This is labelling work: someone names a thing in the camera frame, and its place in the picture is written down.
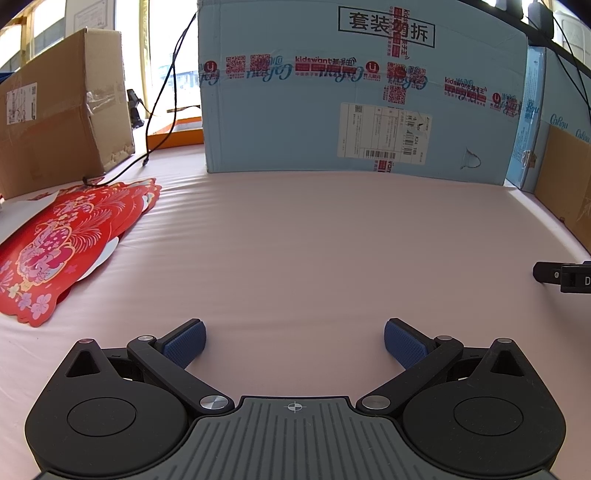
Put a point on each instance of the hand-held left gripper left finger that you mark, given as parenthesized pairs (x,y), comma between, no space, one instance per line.
(187,344)

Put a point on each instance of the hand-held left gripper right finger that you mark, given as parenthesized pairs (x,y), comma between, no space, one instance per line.
(405,344)

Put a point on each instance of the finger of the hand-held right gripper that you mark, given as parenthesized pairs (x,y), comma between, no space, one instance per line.
(570,277)

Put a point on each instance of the open brown cardboard box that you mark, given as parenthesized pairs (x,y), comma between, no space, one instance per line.
(568,184)

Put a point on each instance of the pink table cover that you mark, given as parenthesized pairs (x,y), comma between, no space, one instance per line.
(323,254)

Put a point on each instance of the stack of red paper decorations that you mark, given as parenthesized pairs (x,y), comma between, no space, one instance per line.
(60,240)

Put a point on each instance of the narrow blue cardboard box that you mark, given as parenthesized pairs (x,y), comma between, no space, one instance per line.
(524,115)

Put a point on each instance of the orange tray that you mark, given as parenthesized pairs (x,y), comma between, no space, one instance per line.
(178,136)

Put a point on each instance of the black power strip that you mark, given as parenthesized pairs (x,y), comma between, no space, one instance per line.
(565,46)

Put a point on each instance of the large blue cardboard box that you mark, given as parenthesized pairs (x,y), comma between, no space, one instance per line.
(295,129)

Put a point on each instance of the taped brown cardboard box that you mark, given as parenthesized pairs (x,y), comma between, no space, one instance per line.
(55,129)

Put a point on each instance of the black power adapter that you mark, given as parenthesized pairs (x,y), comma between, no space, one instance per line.
(515,8)
(541,16)

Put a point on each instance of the black clamp mount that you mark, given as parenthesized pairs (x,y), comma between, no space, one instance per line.
(135,108)

